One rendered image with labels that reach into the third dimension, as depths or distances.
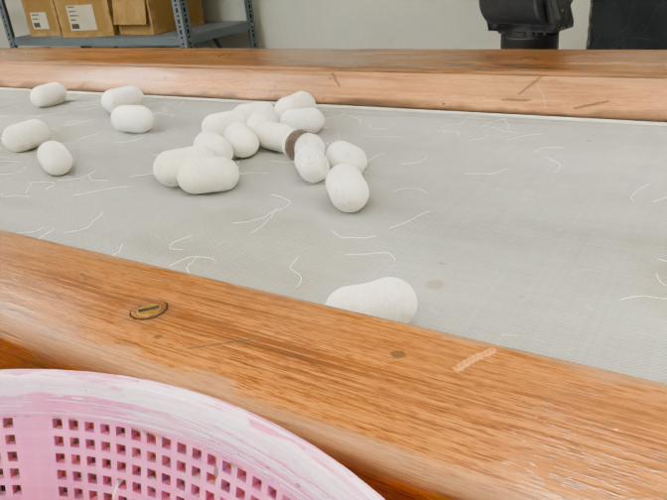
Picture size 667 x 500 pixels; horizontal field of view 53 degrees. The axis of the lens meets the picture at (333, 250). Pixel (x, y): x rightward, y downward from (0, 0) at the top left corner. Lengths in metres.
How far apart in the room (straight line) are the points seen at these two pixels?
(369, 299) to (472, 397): 0.07
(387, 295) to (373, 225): 0.10
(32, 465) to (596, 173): 0.29
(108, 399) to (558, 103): 0.37
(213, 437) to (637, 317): 0.15
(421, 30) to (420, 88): 2.10
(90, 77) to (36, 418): 0.59
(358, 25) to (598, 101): 2.29
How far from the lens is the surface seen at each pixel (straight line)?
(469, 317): 0.24
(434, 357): 0.18
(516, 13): 0.76
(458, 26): 2.55
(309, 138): 0.40
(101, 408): 0.18
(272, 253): 0.30
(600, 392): 0.17
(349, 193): 0.32
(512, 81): 0.50
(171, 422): 0.17
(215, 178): 0.37
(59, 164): 0.46
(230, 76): 0.62
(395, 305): 0.22
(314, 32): 2.85
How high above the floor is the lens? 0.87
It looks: 26 degrees down
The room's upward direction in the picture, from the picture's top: 6 degrees counter-clockwise
